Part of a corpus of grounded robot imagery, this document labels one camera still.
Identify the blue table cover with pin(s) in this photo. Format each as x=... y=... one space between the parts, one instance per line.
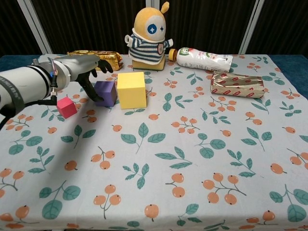
x=293 y=67

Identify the yellow plush toy striped shirt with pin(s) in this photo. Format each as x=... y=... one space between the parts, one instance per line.
x=149 y=43

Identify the purple cube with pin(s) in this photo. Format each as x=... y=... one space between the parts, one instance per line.
x=106 y=92

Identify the small red cube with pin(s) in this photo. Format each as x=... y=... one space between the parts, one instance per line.
x=67 y=108

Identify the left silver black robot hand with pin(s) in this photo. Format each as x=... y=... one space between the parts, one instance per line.
x=79 y=65

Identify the gold bread snack package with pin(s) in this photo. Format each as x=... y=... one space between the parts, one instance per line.
x=108 y=57

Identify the floral fruit print tablecloth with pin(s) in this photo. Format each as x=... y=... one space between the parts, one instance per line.
x=168 y=156

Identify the dark pleated partition panel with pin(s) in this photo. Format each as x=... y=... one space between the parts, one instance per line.
x=284 y=24
x=204 y=24
x=84 y=24
x=14 y=24

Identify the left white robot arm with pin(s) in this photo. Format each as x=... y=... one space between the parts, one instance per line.
x=24 y=84

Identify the gold red foil bag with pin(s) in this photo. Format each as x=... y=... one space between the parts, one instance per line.
x=237 y=84

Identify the white bottle yellow cap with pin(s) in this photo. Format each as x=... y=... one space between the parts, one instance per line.
x=204 y=60

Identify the large yellow cube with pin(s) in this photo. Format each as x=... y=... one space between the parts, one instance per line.
x=132 y=93

